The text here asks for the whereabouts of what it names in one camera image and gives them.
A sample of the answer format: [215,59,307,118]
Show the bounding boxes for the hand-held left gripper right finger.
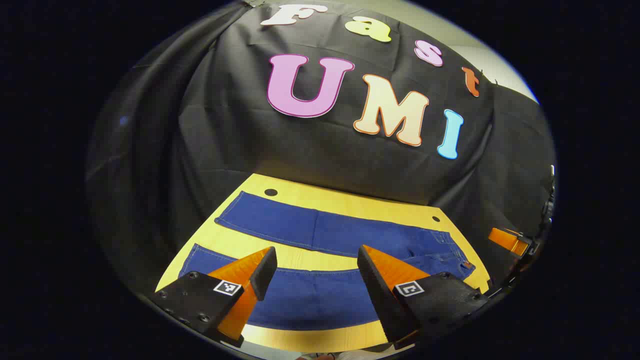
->
[356,244,489,351]

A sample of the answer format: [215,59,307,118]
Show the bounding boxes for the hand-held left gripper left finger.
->
[149,246,278,349]

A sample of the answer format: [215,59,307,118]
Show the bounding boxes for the blue denim jeans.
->
[177,190,477,332]

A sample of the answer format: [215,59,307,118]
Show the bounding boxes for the black backdrop cloth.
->
[85,0,557,301]

